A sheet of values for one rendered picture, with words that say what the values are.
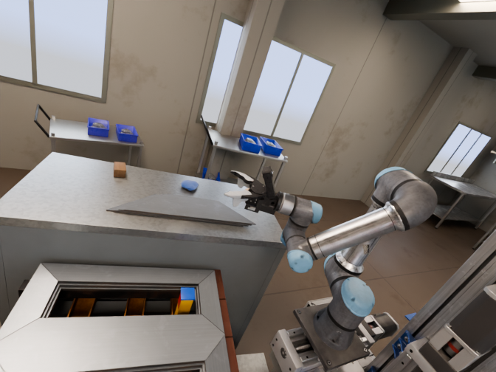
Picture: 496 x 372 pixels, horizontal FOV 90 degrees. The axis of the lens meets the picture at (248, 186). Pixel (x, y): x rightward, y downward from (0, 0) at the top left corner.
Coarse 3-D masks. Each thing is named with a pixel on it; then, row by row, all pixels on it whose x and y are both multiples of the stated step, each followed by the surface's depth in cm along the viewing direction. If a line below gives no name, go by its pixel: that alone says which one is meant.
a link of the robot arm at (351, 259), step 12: (396, 168) 84; (384, 180) 84; (396, 180) 79; (408, 180) 76; (420, 180) 75; (384, 192) 82; (372, 204) 89; (384, 204) 83; (372, 240) 89; (336, 252) 106; (348, 252) 94; (360, 252) 92; (324, 264) 106; (336, 264) 97; (348, 264) 94; (360, 264) 94; (336, 276) 95
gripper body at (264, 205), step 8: (256, 184) 87; (256, 192) 83; (264, 192) 85; (280, 192) 87; (248, 200) 86; (256, 200) 86; (264, 200) 87; (272, 200) 86; (280, 200) 85; (256, 208) 86; (264, 208) 88; (272, 208) 88
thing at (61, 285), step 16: (64, 288) 99; (80, 288) 101; (96, 288) 103; (112, 288) 105; (128, 288) 107; (144, 288) 110; (160, 288) 112; (176, 288) 114; (48, 304) 90; (128, 368) 81; (144, 368) 83; (160, 368) 84; (176, 368) 87; (192, 368) 88
